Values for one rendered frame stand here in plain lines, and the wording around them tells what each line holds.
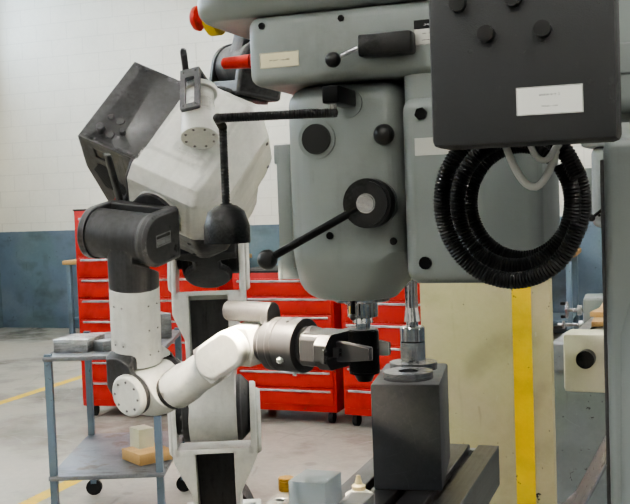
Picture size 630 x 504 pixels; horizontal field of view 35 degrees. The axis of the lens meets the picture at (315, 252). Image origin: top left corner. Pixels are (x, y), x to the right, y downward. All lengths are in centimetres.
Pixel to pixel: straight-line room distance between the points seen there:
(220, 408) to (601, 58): 131
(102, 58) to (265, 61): 1092
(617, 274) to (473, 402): 204
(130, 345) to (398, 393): 48
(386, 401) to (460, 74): 79
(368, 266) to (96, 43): 1108
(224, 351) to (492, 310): 173
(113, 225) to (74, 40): 1085
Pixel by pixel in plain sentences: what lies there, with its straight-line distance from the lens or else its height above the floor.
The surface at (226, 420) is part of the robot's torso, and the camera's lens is 217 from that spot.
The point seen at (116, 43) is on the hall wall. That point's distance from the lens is 1228.
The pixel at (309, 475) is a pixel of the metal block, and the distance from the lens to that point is 136.
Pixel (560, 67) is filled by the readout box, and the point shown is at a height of 159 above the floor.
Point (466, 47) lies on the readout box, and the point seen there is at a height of 162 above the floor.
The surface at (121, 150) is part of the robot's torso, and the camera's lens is 186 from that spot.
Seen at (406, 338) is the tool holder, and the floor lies 120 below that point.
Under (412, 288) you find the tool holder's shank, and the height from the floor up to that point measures 129.
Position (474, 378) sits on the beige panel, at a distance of 330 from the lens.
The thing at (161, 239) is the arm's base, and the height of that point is 140.
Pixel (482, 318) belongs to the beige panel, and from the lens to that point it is 326.
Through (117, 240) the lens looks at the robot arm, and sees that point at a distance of 177.
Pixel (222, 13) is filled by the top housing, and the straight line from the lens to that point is 150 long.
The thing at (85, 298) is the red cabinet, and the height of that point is 83.
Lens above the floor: 146
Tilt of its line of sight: 3 degrees down
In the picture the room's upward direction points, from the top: 2 degrees counter-clockwise
